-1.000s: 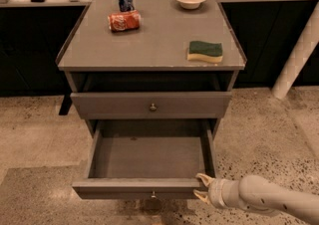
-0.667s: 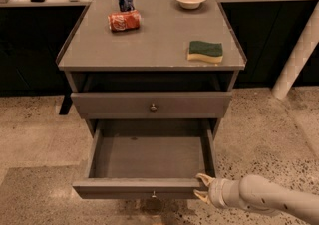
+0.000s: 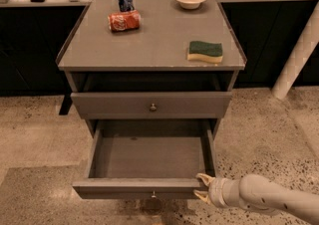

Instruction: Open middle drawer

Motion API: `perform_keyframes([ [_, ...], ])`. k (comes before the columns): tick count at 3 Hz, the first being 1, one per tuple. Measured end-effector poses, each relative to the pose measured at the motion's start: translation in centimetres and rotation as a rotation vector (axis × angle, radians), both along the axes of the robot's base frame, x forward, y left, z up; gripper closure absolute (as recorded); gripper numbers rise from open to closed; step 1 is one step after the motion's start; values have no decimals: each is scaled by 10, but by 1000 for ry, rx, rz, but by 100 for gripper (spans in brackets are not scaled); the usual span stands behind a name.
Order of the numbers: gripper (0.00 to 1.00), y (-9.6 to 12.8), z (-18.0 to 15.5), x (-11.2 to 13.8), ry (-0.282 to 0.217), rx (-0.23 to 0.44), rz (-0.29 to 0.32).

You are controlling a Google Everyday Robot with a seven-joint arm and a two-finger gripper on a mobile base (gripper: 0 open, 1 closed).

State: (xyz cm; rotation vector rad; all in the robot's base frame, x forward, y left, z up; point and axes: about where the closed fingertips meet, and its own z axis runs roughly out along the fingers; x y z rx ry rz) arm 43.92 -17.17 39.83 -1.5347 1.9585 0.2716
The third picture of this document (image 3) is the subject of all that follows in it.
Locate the orange soda can lying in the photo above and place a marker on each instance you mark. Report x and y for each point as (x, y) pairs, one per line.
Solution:
(123, 21)

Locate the round floor drain cover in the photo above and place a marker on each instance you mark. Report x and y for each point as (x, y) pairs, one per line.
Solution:
(152, 207)

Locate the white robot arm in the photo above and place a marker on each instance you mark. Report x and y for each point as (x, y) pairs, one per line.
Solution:
(256, 193)

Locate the grey top drawer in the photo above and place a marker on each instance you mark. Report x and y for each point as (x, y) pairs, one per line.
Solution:
(151, 105)

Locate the grey drawer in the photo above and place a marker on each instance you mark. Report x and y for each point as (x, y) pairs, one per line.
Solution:
(151, 105)
(148, 158)

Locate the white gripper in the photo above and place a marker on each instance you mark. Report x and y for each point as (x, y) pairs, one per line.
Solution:
(215, 191)

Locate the white diagonal pipe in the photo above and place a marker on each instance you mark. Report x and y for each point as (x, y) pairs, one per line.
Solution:
(299, 56)

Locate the grey drawer cabinet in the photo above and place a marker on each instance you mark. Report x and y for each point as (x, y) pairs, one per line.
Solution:
(152, 58)

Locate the green yellow sponge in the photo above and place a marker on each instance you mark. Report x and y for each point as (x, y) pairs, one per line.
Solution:
(204, 51)

